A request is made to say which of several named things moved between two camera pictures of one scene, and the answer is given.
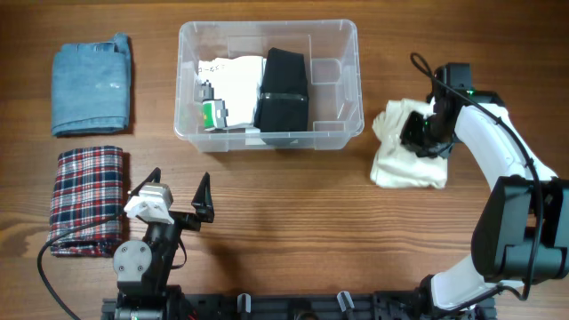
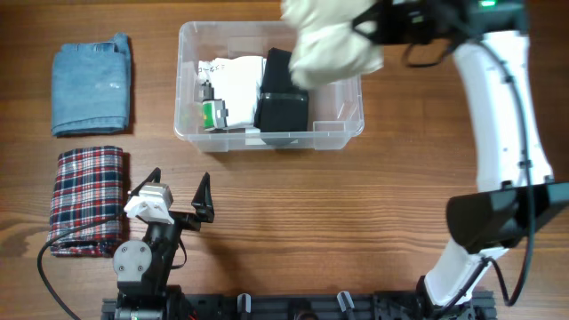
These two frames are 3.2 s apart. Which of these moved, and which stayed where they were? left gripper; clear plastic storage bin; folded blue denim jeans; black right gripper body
Moved: black right gripper body
Stayed: left gripper; clear plastic storage bin; folded blue denim jeans
